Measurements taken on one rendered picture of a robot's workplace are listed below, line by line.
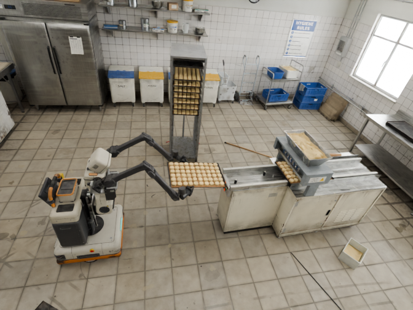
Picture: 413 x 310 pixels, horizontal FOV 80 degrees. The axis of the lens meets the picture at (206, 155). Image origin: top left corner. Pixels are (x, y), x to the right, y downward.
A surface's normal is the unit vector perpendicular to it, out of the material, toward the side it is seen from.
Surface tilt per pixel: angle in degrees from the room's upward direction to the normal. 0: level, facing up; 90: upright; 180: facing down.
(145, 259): 0
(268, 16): 90
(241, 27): 90
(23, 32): 90
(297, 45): 90
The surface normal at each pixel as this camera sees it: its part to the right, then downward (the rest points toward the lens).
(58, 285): 0.10, -0.79
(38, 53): 0.18, 0.62
